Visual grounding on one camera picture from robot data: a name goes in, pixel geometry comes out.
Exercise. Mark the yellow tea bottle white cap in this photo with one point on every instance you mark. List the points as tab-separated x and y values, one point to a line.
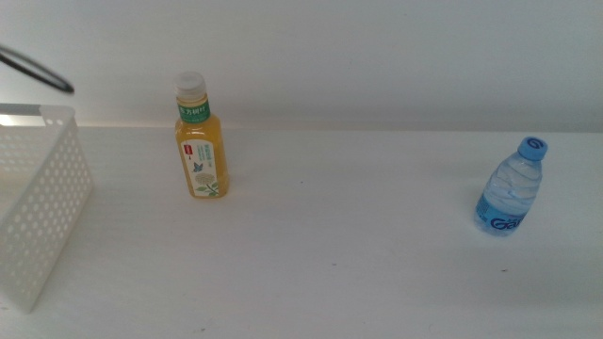
200	155

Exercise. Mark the blue-capped clear water bottle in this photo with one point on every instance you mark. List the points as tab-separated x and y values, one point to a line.
511	188

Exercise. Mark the white perforated plastic basket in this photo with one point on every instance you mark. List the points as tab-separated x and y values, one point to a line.
59	111

